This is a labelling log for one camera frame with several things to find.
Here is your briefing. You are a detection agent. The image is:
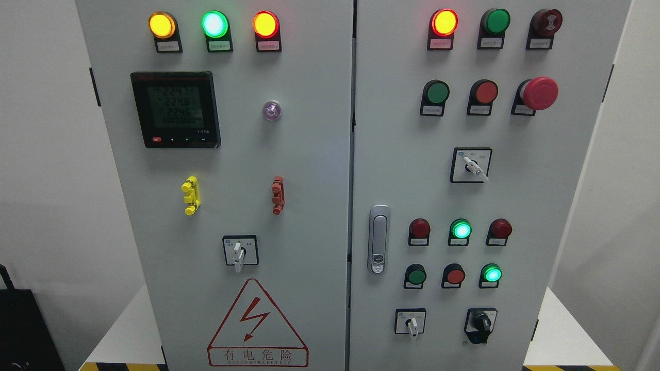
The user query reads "white rotary switch door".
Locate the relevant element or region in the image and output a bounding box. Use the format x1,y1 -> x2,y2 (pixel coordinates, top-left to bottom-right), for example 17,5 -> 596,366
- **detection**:
222,235 -> 259,273

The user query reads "red terminal clip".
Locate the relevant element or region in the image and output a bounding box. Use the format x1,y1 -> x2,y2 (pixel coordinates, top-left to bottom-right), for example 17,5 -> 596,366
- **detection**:
271,176 -> 285,215

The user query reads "clear small lamp bulb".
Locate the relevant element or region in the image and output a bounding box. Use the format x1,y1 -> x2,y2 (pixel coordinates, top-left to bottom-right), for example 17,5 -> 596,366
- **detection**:
262,99 -> 282,122

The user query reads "dark red indicator middle left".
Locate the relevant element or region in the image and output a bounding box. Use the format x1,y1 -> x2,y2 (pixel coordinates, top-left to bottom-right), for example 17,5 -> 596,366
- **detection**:
408,218 -> 431,246

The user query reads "dark red indicator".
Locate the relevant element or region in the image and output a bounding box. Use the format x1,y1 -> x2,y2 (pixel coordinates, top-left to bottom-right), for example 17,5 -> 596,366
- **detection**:
485,218 -> 513,246
408,218 -> 431,246

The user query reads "grey left cabinet door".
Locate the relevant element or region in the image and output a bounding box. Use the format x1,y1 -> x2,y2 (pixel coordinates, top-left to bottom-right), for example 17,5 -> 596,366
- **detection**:
76,1 -> 354,370

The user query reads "grey cabinet door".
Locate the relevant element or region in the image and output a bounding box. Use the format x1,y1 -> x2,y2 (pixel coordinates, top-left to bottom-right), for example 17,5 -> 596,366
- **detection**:
76,1 -> 354,370
349,1 -> 631,370

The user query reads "green lit indicator middle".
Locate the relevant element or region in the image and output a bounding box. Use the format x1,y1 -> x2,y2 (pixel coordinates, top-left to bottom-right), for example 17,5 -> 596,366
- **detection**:
447,218 -> 472,246

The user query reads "green lit indicator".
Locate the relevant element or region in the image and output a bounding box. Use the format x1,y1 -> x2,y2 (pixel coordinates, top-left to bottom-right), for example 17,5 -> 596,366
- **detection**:
447,218 -> 472,246
201,10 -> 233,53

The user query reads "yellow terminal clip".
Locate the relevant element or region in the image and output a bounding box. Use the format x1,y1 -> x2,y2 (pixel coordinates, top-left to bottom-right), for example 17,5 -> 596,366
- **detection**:
180,176 -> 201,216

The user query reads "green push button upper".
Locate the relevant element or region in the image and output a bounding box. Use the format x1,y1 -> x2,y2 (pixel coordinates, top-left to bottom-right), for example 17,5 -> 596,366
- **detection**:
419,79 -> 450,117

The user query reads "red push button lower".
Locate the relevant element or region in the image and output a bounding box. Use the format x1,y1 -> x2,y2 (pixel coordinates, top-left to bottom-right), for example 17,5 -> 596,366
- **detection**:
441,263 -> 465,289

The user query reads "red push button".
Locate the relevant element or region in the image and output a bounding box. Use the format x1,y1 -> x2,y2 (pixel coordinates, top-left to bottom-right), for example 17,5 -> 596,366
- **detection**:
466,78 -> 498,116
441,263 -> 465,289

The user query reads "grey right cabinet door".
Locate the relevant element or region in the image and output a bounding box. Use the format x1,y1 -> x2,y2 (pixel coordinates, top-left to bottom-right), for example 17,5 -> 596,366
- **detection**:
349,1 -> 631,370

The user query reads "red electric hazard warning sticker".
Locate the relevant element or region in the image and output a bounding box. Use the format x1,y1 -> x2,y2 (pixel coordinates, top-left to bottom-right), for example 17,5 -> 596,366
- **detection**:
207,278 -> 309,368

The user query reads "black digital power meter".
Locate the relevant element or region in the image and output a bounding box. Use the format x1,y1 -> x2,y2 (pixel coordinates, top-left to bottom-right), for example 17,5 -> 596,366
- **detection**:
130,71 -> 221,148

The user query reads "red-ringed lit indicator left door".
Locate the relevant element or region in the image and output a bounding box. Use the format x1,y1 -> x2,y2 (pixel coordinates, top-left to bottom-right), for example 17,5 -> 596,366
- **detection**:
253,10 -> 282,53

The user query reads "dark red indicator middle right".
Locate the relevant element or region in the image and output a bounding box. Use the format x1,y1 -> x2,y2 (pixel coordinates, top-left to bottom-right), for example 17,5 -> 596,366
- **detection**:
485,218 -> 513,246

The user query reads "red push button upper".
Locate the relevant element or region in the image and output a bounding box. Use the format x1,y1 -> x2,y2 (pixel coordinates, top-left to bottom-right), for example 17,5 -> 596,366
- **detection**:
466,78 -> 498,116

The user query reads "green lit push button lower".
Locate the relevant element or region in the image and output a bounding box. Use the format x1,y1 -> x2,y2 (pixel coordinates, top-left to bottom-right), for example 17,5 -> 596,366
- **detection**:
478,263 -> 502,289

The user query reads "red lit indicator right door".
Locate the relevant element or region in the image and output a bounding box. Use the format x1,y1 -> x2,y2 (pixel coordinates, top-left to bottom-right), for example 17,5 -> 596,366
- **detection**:
427,8 -> 459,51

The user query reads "green lit indicator top left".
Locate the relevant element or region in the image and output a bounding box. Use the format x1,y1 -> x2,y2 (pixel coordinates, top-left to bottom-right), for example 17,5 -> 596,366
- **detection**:
201,10 -> 233,53

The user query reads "red emergency stop mushroom button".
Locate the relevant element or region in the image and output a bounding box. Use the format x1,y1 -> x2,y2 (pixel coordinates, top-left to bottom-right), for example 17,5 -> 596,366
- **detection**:
510,77 -> 559,116

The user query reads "green unlit indicator top right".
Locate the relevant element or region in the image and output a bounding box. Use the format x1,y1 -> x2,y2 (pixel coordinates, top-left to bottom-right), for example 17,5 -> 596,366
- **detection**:
477,8 -> 511,49

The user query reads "yellow indicator light top left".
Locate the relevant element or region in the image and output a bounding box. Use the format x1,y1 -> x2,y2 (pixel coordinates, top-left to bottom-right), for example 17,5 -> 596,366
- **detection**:
148,11 -> 183,53

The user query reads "dark red buzzer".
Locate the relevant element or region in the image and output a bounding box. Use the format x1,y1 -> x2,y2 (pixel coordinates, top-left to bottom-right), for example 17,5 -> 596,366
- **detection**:
526,9 -> 563,50

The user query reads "silver door handle lock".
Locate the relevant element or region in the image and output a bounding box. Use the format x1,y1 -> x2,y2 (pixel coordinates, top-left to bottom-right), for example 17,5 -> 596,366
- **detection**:
367,205 -> 391,275

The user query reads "white rotary switch upper right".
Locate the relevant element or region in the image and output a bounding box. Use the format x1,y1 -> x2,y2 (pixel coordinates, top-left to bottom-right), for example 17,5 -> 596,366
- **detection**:
450,147 -> 493,183

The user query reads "white rotary switch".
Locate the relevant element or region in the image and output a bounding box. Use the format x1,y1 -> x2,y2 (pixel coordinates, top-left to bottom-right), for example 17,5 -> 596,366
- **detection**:
450,147 -> 493,183
394,308 -> 426,338

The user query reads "white rotary switch lower right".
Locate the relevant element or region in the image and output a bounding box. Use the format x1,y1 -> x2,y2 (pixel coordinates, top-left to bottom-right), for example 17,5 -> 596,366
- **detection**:
394,308 -> 426,338

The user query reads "black rotary selector switch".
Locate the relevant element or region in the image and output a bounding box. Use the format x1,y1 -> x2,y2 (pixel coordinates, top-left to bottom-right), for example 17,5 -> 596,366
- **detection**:
464,308 -> 498,344

